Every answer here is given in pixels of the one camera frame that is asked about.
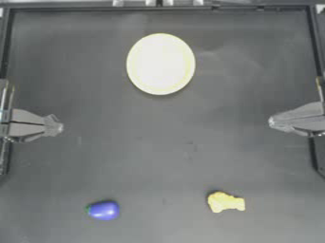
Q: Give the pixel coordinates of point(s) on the yellow round plate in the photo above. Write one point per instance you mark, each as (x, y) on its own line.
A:
(161, 63)

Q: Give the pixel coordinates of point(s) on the yellow lumpy toy food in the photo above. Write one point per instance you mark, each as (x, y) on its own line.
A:
(224, 202)

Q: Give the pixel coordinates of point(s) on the black metal frame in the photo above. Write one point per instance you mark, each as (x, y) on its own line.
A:
(169, 7)

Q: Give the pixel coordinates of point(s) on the purple toy eggplant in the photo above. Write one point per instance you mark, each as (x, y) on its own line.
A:
(103, 210)

